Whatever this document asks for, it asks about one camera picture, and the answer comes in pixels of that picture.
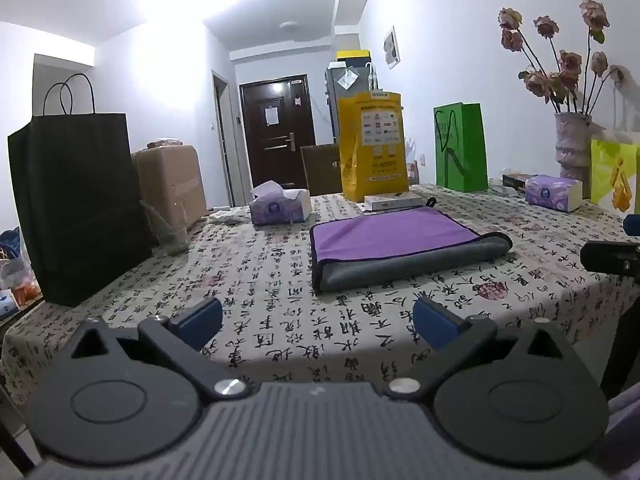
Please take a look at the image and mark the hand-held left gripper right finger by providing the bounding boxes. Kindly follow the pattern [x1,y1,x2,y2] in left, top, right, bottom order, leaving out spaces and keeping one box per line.
[386,296,577,402]

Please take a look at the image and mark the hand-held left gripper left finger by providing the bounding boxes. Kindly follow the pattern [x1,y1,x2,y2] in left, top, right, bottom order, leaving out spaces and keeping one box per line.
[65,298,252,402]

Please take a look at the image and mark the purple and grey towel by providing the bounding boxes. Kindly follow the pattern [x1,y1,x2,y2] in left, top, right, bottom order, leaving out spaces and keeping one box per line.
[309,205,514,293]

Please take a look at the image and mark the light green printed bag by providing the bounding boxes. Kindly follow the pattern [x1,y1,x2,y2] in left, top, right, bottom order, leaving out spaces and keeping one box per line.
[590,131,640,219]

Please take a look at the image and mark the printed tablecloth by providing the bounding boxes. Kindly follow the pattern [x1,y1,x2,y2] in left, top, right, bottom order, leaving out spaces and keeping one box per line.
[0,180,640,407]

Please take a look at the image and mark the purple tissue pack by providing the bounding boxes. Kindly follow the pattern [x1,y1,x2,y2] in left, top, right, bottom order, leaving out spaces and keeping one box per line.
[524,175,584,213]
[249,180,313,226]

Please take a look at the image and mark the grey textured vase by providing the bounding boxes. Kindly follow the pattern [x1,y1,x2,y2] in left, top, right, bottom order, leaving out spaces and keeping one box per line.
[554,112,594,182]

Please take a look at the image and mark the crumpled white tissue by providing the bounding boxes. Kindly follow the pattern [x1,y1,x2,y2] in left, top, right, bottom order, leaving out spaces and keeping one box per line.
[207,207,249,225]

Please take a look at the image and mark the small dark box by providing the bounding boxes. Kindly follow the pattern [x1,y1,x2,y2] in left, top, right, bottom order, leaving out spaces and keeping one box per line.
[502,172,537,192]

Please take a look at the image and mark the flat white box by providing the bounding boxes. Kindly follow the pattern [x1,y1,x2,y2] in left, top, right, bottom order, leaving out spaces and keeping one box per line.
[363,192,425,212]

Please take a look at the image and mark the brown cardboard box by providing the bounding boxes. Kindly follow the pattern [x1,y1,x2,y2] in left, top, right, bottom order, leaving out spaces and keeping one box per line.
[132,144,208,233]

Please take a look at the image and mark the black paper bag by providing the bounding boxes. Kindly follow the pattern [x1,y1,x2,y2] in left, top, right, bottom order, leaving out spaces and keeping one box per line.
[7,73,154,308]

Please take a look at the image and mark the dried pink flowers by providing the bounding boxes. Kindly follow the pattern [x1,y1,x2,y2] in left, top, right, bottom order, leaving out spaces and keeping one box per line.
[498,0,626,116]

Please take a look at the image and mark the green paper bag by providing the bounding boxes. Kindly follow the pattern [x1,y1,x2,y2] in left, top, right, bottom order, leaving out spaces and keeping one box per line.
[433,103,489,193]

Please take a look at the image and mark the yellow printed bag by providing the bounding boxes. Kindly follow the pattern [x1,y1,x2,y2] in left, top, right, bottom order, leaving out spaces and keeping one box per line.
[338,91,410,202]

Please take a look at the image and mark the clear plastic bag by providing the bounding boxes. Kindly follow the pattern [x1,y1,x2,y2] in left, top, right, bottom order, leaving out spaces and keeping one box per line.
[0,227,43,308]

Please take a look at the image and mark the brown cardboard panel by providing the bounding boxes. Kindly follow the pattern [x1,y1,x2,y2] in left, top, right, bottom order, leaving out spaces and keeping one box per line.
[300,144,344,197]

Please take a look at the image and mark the dark brown door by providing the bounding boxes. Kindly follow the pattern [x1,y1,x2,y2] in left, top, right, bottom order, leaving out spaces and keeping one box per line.
[239,75,318,192]

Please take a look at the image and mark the grey refrigerator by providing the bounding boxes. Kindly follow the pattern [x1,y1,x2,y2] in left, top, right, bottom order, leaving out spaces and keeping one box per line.
[325,60,379,121]

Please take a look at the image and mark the yellow box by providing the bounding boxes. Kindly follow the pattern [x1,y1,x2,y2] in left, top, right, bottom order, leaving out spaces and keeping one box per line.
[336,49,372,68]

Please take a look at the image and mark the wall picture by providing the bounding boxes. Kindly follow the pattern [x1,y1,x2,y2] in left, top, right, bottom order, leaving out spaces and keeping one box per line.
[383,26,402,71]

